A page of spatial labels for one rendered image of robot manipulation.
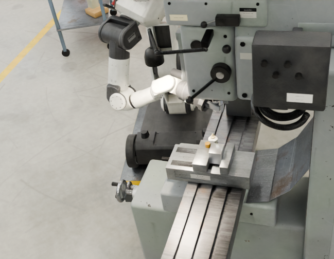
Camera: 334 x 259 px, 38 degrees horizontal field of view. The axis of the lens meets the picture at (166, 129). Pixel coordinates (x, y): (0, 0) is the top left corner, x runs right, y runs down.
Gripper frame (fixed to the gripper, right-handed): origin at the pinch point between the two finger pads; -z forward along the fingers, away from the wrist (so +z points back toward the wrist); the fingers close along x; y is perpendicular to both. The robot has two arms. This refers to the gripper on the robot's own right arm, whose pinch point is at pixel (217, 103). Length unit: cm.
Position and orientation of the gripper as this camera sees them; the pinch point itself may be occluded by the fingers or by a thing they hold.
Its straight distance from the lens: 191.7
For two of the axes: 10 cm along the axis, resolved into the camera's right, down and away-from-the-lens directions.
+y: 1.4, 7.6, 6.4
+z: -7.4, -3.5, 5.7
